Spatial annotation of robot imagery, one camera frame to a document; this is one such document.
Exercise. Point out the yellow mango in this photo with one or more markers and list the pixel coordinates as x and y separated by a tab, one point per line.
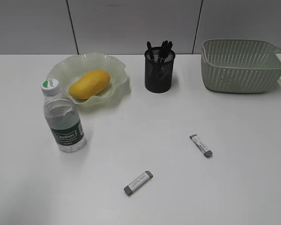
90	84

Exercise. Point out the black marker pen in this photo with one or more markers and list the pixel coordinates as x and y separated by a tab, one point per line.
167	51
150	51
162	50

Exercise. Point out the white grey eraser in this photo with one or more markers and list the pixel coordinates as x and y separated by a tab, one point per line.
138	182
201	146

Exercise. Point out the clear plastic water bottle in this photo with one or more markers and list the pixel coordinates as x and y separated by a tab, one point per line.
62	117

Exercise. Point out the black mesh pen holder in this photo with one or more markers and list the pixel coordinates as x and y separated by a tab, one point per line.
158	76

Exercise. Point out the pale green wavy plate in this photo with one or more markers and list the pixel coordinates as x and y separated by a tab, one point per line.
74	67

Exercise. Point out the green woven plastic basket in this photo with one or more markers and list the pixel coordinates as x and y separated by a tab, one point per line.
240	66

